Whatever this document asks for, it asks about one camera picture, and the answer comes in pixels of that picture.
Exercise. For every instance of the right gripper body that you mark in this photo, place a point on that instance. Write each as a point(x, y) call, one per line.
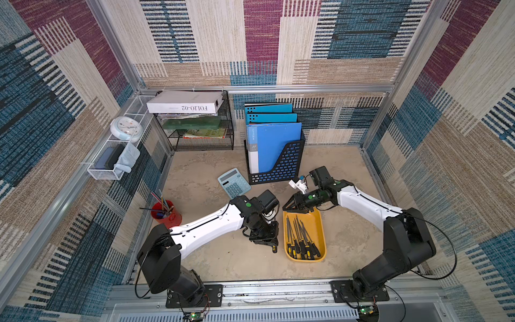
point(300, 201)

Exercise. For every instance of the white folio box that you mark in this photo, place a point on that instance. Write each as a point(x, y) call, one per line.
point(185, 102)

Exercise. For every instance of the blue folder front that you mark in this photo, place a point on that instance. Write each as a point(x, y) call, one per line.
point(266, 141)

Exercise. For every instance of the white wire wall basket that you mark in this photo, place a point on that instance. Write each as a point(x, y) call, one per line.
point(136, 109)

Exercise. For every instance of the black wire shelf rack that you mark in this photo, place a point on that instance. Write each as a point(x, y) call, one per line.
point(221, 138)

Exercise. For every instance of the black mesh file holder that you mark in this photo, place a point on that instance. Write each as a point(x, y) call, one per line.
point(286, 167)

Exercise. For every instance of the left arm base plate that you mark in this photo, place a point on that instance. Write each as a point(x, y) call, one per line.
point(210, 295)

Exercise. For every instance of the yellow plastic storage tray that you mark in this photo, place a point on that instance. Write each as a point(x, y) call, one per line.
point(314, 226)

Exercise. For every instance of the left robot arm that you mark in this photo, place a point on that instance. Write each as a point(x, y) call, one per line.
point(160, 257)

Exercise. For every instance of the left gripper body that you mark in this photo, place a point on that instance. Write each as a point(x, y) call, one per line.
point(264, 233)

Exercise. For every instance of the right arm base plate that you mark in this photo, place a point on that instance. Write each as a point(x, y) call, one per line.
point(343, 291)

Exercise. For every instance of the white round clock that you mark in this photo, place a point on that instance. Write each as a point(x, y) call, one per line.
point(126, 129)

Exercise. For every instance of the light blue calculator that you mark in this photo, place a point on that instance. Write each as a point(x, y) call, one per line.
point(234, 183)

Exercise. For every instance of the teal folder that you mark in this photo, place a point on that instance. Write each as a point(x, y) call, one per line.
point(270, 118)
point(268, 108)

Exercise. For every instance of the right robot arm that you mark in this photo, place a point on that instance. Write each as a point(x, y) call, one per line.
point(407, 241)

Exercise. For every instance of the teal folder back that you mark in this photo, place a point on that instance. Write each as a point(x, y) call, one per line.
point(268, 108)

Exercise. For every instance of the dark object in basket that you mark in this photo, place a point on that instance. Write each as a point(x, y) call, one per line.
point(109, 158)

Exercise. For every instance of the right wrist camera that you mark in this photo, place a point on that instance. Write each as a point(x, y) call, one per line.
point(299, 183)

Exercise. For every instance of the red pen cup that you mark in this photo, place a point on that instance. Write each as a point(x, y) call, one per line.
point(169, 216)

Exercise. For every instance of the green book on shelf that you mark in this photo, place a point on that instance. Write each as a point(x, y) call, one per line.
point(204, 123)

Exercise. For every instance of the teal folder middle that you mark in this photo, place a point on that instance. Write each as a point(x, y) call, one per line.
point(270, 118)

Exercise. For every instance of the light blue cloth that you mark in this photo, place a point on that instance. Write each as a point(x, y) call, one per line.
point(126, 160)

